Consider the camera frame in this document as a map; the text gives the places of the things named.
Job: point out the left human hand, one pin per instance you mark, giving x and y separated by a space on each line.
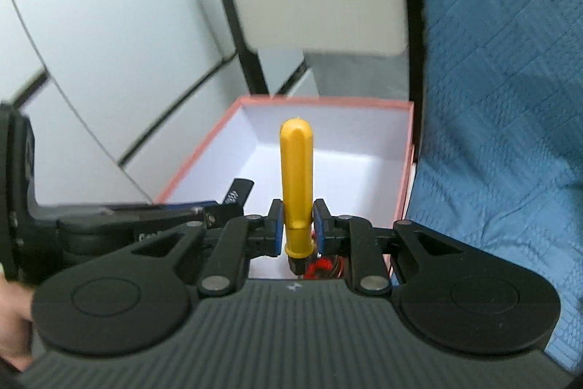
16 323

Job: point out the blue textured chair cover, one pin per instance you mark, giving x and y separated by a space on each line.
501 161

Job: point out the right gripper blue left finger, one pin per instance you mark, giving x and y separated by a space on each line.
232 248

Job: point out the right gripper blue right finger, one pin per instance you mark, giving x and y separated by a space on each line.
354 239

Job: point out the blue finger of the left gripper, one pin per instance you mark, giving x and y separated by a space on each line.
184 205

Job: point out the red black figurine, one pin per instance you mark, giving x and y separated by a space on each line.
331 267

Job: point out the pink cardboard box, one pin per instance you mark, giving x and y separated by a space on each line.
362 156

